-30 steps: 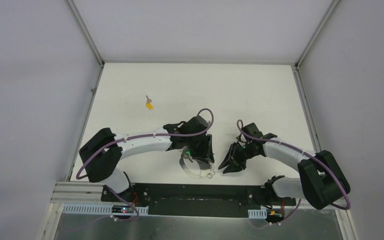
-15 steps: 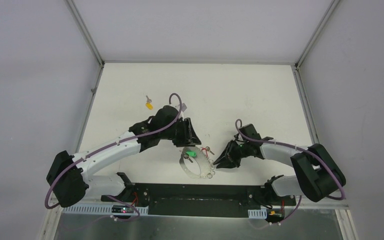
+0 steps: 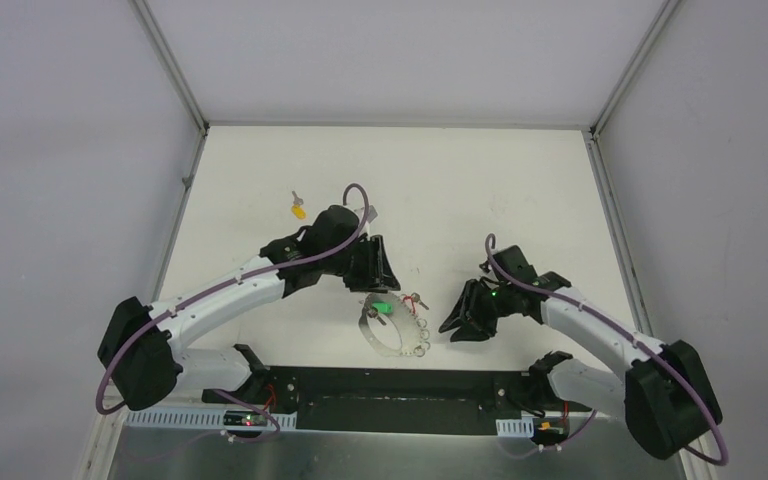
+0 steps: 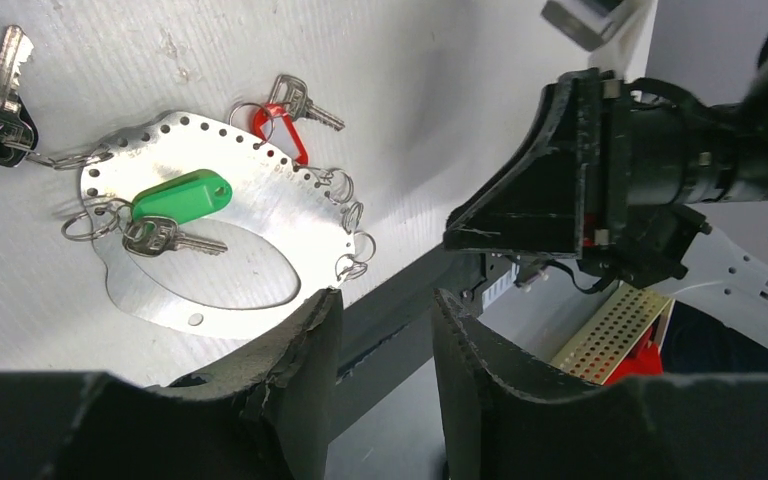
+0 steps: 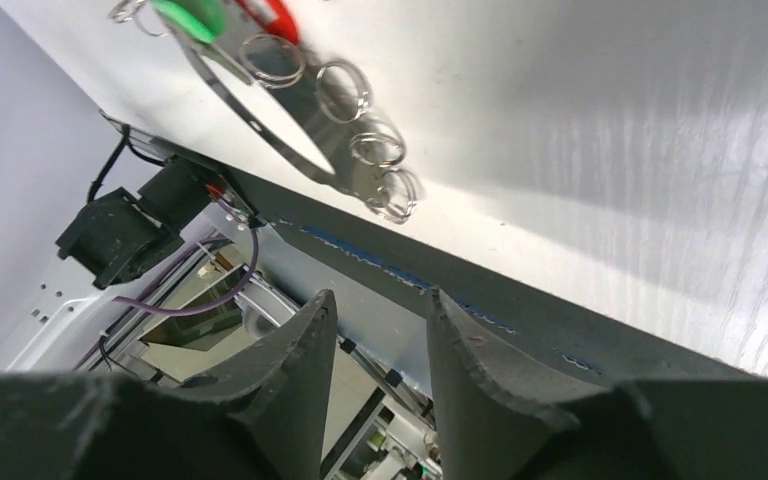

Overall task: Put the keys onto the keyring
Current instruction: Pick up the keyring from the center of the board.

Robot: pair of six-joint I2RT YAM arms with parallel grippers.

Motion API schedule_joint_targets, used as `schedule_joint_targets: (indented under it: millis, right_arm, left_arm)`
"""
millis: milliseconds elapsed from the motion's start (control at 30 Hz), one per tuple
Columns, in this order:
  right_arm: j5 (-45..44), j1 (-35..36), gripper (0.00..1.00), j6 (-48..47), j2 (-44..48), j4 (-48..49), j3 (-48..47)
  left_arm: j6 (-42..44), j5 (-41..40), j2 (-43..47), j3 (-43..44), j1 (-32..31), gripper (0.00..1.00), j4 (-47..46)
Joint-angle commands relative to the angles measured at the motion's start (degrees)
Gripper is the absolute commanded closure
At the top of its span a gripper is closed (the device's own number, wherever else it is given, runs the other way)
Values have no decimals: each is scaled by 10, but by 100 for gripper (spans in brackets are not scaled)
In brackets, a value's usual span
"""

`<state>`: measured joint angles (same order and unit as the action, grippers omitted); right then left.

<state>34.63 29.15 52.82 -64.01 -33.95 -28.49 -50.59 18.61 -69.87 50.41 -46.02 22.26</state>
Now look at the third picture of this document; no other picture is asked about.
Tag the white slotted cable duct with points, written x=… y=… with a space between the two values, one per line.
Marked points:
x=192 y=418

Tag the key with yellow tag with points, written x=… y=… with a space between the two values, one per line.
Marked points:
x=297 y=207

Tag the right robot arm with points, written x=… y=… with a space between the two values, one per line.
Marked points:
x=660 y=391

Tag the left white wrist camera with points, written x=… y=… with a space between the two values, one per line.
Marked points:
x=367 y=214

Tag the red key tag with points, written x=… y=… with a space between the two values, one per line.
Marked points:
x=409 y=300

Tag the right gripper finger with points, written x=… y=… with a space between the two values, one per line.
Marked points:
x=466 y=331
x=464 y=307

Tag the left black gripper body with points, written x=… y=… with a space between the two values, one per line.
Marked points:
x=365 y=263

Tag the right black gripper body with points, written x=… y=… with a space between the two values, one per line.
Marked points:
x=489 y=305

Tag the green key tag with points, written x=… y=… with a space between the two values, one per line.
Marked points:
x=383 y=308

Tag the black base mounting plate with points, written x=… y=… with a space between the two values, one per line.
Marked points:
x=445 y=402

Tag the perforated metal ring plate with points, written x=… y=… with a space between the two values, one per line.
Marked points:
x=400 y=334

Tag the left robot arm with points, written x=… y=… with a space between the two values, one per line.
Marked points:
x=147 y=349

